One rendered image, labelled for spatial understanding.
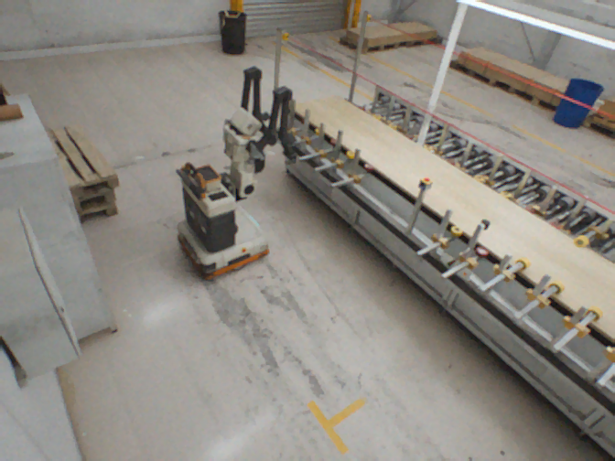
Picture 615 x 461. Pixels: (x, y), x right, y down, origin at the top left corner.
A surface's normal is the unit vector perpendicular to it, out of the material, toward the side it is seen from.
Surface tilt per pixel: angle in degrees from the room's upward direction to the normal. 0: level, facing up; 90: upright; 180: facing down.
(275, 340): 0
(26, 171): 90
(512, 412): 0
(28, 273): 90
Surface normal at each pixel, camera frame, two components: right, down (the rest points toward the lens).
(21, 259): 0.10, -0.76
